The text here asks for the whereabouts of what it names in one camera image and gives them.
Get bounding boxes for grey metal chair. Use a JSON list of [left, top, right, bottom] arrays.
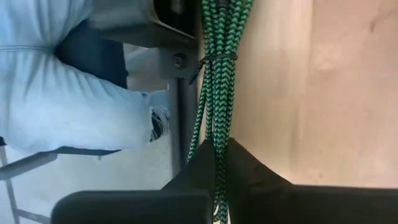
[[0, 145, 121, 224]]

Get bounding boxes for person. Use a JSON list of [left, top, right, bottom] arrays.
[[0, 0, 170, 155]]

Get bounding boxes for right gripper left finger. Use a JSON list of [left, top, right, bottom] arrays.
[[51, 139, 216, 224]]

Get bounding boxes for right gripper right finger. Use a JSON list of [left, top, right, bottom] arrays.
[[226, 138, 398, 224]]

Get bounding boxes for green braided USB cable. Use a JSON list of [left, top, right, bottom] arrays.
[[186, 0, 254, 224]]

